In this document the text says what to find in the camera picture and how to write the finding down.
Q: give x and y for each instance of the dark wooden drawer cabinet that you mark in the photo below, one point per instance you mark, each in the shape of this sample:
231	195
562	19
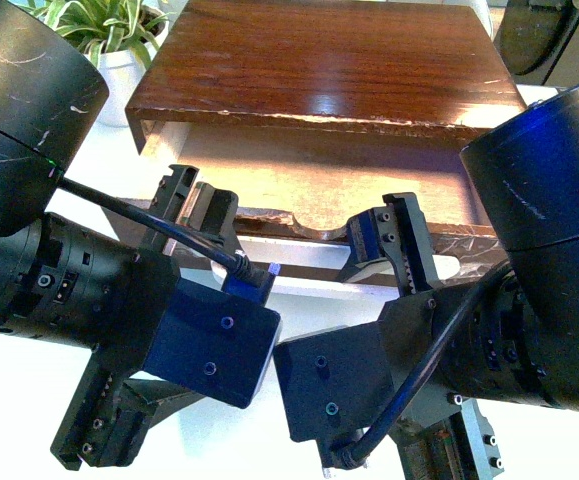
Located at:
403	69

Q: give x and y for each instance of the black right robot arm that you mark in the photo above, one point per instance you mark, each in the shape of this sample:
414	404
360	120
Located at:
521	344

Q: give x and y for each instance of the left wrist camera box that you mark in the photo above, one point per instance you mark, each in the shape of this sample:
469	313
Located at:
217	343

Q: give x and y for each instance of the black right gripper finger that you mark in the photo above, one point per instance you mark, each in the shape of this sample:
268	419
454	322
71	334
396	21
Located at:
367	232

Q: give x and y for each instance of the green spider plant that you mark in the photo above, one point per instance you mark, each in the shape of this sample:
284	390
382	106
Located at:
99	27

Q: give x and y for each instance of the white plant pot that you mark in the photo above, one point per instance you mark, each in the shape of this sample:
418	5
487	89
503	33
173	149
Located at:
122	72

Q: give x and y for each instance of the wooden drawer with white handle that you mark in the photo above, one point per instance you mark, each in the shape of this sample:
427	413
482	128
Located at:
297	189

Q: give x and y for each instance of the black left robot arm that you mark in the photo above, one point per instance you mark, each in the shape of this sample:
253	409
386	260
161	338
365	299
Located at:
63	284

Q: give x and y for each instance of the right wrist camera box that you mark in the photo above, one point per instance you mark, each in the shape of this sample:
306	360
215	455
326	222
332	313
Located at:
333	382

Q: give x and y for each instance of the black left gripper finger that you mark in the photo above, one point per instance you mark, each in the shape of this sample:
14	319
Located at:
212	211

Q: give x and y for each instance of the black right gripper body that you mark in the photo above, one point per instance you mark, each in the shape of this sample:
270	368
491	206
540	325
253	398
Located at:
439	431

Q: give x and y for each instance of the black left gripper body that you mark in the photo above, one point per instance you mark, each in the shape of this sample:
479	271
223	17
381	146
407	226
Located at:
112	411

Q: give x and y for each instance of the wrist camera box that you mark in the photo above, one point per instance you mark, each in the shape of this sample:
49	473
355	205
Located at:
217	343
333	382

